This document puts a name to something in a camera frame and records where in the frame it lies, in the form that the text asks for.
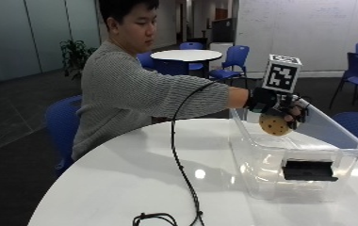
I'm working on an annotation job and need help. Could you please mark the potted green plant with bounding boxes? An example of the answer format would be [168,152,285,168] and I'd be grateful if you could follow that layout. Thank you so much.
[59,39,99,81]

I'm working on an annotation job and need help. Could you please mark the dark cabinet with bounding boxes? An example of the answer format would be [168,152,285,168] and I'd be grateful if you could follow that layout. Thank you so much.
[211,17,237,43]

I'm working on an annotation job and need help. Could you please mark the the person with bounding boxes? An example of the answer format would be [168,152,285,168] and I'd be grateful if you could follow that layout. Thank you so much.
[71,0,252,162]

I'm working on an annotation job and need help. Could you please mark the round white table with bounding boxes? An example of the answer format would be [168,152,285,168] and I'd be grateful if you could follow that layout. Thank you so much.
[149,49,224,78]

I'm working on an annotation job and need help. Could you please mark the black bin latch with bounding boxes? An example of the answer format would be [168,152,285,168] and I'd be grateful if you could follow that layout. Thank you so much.
[281,160,340,183]

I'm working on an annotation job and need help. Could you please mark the white marker cube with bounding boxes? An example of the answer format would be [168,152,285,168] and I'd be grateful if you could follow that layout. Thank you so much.
[263,54,304,94]

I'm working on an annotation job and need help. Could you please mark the clear plastic bin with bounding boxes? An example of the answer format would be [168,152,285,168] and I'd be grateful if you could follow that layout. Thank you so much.
[228,96,358,202]

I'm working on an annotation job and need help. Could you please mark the black glove cable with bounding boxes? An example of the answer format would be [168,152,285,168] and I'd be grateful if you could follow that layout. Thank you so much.
[132,80,232,226]

